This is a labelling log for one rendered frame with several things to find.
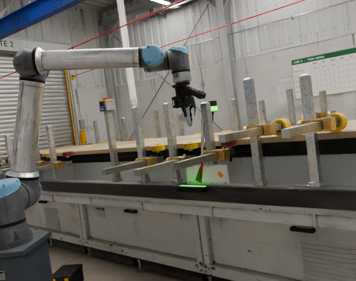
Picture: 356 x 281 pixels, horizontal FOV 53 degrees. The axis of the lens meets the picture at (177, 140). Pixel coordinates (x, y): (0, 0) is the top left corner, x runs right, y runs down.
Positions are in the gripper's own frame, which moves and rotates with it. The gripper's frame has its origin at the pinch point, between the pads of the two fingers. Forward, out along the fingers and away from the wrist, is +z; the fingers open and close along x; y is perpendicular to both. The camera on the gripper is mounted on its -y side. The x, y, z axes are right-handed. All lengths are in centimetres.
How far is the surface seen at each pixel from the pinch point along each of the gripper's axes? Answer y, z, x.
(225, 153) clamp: -13.0, 15.7, -7.1
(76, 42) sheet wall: 835, -282, -520
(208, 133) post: -4.8, 5.7, -6.1
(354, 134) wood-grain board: -66, 12, -22
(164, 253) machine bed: 61, 85, -30
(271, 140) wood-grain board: -29.4, 12.4, -21.9
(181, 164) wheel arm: -9.4, 16.0, 21.3
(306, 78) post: -55, -12, -6
